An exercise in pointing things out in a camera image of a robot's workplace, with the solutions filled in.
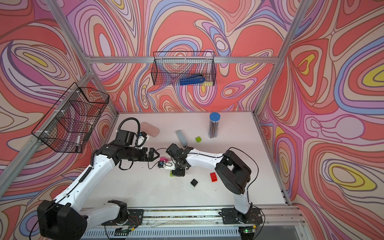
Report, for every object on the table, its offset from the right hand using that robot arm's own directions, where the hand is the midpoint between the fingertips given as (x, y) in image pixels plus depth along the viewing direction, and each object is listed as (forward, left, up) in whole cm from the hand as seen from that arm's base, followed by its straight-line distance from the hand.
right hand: (178, 173), depth 87 cm
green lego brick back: (+24, -13, 0) cm, 27 cm away
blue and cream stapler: (+24, -2, +2) cm, 25 cm away
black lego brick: (-6, -9, -1) cm, 11 cm away
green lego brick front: (0, +4, 0) cm, 4 cm away
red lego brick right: (-3, -21, -1) cm, 21 cm away
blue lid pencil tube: (+25, -23, +9) cm, 36 cm away
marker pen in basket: (+8, +47, +25) cm, 54 cm away
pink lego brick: (+7, +9, +5) cm, 12 cm away
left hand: (+4, +11, +15) cm, 19 cm away
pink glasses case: (+31, +21, +3) cm, 38 cm away
